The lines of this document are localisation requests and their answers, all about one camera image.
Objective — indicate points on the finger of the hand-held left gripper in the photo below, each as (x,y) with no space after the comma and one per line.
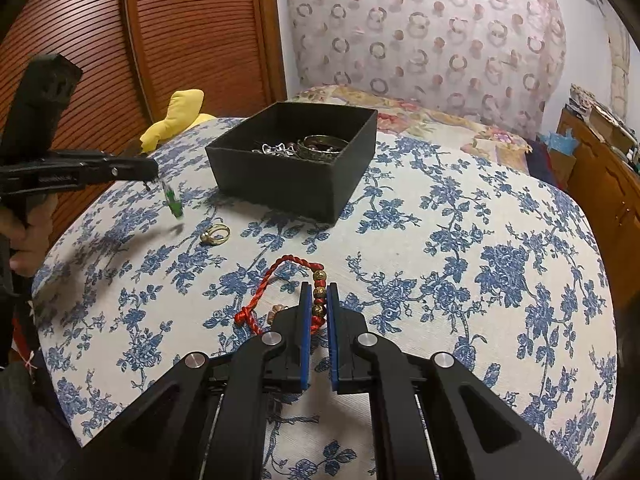
(125,166)
(133,146)

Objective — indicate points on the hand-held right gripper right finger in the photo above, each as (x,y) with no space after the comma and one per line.
(334,345)

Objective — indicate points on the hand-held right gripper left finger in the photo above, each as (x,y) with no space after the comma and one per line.
(302,340)

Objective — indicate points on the green pendant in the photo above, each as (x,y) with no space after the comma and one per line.
(172,205)

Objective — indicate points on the black jewelry box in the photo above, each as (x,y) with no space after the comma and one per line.
(280,185)

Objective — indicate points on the person's left hand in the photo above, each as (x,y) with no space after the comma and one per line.
(30,230)

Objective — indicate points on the small brown charm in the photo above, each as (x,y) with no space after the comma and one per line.
(276,311)

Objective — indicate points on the yellow plush toy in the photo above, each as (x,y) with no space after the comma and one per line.
(175,115)

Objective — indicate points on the wooden louvred wardrobe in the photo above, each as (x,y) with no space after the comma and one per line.
(200,35)

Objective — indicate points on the floral bed blanket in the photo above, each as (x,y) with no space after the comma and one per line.
(425,120)

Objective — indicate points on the person's dark clothing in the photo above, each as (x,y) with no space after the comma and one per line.
(30,425)

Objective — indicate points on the circle patterned curtain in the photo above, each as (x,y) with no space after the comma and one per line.
(400,25)

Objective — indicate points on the paper bag with blue tissue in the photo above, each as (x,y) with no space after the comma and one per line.
(557,155)

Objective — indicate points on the wooden sideboard cabinet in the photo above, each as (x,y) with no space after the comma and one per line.
(600,185)

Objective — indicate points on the patterned storage box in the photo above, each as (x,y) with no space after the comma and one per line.
(582,100)

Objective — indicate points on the cardboard box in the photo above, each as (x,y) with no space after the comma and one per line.
(610,130)

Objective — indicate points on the beige lace curtain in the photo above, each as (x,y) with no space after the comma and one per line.
(617,70)

